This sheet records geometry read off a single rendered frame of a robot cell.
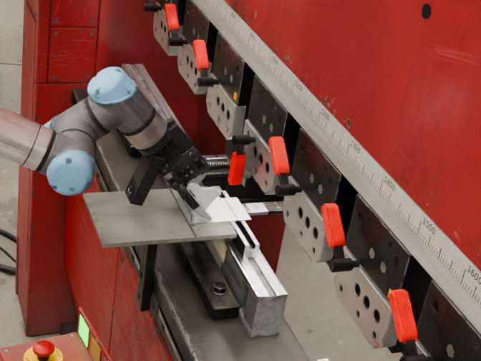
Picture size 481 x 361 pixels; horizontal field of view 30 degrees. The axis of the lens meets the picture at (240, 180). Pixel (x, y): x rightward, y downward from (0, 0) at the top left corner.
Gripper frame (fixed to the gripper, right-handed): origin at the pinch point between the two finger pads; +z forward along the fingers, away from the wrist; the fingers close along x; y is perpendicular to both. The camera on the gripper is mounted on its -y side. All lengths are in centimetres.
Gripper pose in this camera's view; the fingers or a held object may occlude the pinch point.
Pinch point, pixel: (199, 208)
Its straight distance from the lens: 178.0
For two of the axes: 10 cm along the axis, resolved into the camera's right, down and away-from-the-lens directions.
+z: 4.9, 6.3, 6.0
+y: 8.0, -6.0, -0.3
